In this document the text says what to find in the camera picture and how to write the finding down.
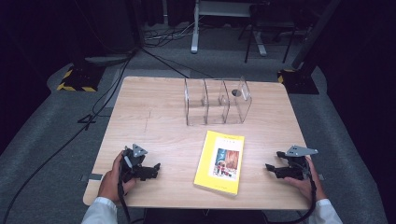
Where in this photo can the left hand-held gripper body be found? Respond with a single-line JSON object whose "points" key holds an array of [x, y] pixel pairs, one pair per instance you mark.
{"points": [[132, 158]]}

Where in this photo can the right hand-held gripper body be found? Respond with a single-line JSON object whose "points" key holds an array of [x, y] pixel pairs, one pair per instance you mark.
{"points": [[295, 165]]}

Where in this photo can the yellow book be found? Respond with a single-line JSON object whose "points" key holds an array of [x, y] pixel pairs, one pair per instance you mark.
{"points": [[219, 161]]}

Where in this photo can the clear acrylic book rack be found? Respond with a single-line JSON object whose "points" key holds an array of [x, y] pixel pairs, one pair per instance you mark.
{"points": [[214, 102]]}

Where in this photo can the person's right hand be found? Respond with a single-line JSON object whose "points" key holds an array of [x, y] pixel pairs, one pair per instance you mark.
{"points": [[306, 186]]}

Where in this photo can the person's left hand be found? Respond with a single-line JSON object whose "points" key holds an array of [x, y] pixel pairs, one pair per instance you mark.
{"points": [[109, 183]]}

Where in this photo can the grey tape strip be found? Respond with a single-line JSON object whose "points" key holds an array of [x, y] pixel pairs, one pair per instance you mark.
{"points": [[93, 177], [321, 177]]}

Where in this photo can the grey stand with striped base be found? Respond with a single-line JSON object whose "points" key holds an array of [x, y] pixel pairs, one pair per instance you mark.
{"points": [[300, 81]]}

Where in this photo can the black round table grommet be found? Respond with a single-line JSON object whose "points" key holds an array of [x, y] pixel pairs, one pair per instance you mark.
{"points": [[236, 92]]}

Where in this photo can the black yellow striped stand base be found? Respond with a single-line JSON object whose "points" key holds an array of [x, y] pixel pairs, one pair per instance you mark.
{"points": [[79, 79]]}

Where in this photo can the black chair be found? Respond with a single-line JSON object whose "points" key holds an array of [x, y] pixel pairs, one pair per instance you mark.
{"points": [[271, 21]]}

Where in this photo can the white desk frame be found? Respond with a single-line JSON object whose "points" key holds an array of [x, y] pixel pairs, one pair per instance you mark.
{"points": [[195, 34]]}

